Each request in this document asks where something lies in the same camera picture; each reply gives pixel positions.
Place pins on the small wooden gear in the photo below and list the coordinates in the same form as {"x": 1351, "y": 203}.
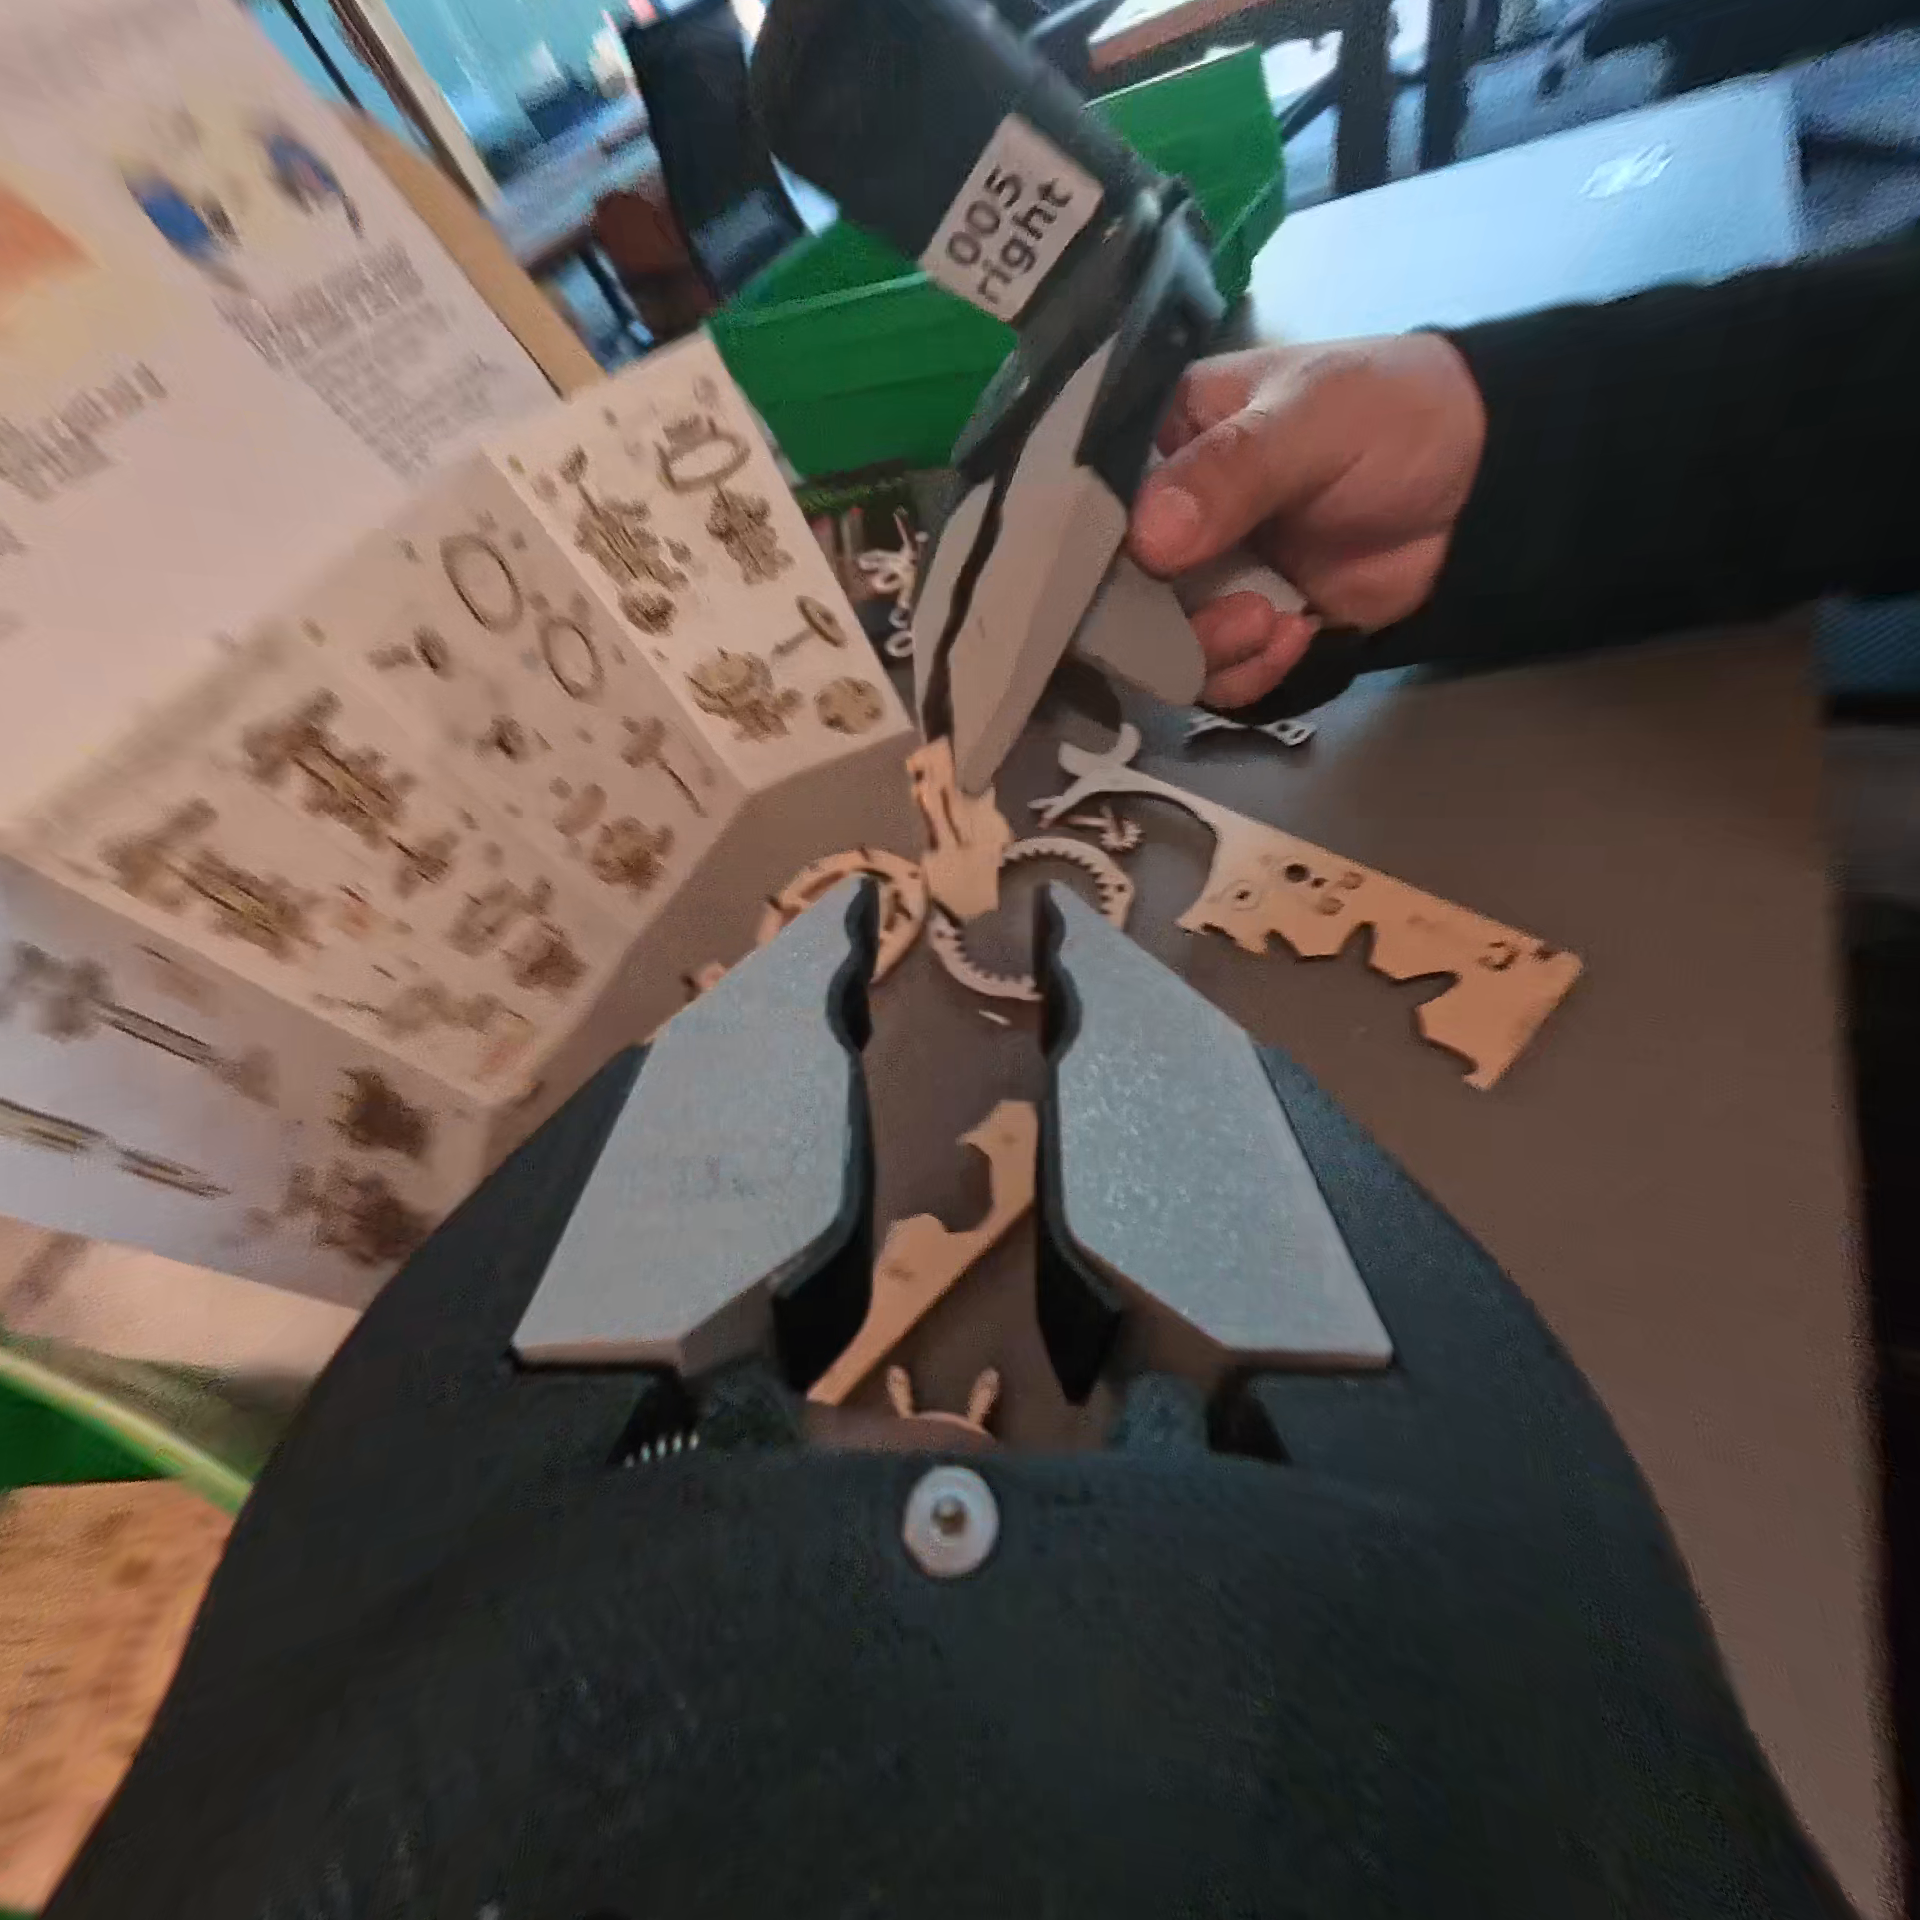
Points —
{"x": 1119, "y": 828}

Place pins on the grey laptop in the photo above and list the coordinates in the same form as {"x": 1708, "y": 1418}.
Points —
{"x": 1501, "y": 225}

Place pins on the wooden ship wheel part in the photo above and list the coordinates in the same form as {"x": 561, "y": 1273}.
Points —
{"x": 939, "y": 1418}

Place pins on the green plastic bin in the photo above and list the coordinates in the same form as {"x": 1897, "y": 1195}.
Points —
{"x": 1201, "y": 135}
{"x": 61, "y": 1440}
{"x": 855, "y": 374}

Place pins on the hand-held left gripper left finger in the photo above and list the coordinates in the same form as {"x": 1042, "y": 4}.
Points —
{"x": 704, "y": 1185}

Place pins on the person's right hand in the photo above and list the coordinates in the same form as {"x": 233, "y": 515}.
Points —
{"x": 1321, "y": 481}

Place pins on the white printed board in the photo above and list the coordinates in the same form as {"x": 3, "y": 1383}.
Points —
{"x": 181, "y": 374}

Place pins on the long wooden side frame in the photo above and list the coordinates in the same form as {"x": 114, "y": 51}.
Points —
{"x": 930, "y": 1261}
{"x": 1351, "y": 914}

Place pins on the flat wooden sheet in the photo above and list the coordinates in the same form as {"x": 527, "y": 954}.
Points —
{"x": 91, "y": 1651}

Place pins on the person's right forearm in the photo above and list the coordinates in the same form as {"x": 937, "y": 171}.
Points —
{"x": 1681, "y": 451}

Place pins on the small wooden strip part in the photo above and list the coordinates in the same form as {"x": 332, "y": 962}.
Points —
{"x": 960, "y": 863}

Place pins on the folded white instruction sheet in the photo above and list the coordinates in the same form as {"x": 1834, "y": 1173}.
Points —
{"x": 525, "y": 781}

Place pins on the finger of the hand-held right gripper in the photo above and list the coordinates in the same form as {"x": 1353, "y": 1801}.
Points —
{"x": 930, "y": 630}
{"x": 1042, "y": 571}

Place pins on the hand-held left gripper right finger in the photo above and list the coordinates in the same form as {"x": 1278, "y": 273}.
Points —
{"x": 1201, "y": 1185}

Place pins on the three-armed wooden part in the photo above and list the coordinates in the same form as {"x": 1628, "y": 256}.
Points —
{"x": 1252, "y": 731}

